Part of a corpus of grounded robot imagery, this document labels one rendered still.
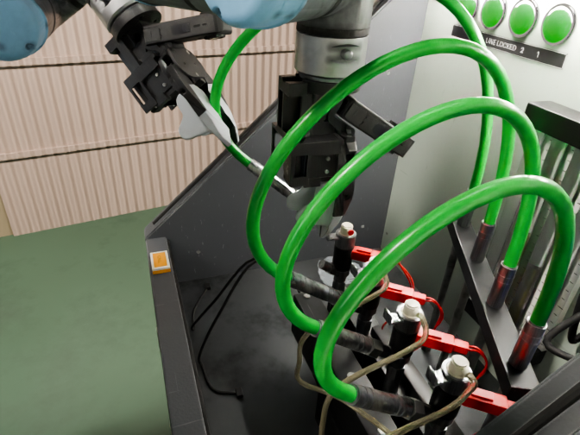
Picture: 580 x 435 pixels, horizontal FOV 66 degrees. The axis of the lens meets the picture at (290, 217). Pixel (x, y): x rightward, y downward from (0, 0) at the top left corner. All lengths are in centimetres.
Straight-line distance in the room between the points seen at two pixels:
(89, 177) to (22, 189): 33
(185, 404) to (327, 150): 36
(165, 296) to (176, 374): 16
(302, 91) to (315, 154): 7
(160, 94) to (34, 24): 16
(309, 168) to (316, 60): 11
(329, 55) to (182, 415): 45
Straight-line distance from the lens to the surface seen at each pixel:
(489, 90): 64
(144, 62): 65
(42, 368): 206
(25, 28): 58
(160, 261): 82
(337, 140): 50
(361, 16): 47
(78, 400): 191
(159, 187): 286
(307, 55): 47
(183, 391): 64
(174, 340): 69
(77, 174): 273
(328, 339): 33
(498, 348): 54
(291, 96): 48
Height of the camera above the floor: 145
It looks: 32 degrees down
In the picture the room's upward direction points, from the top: 4 degrees clockwise
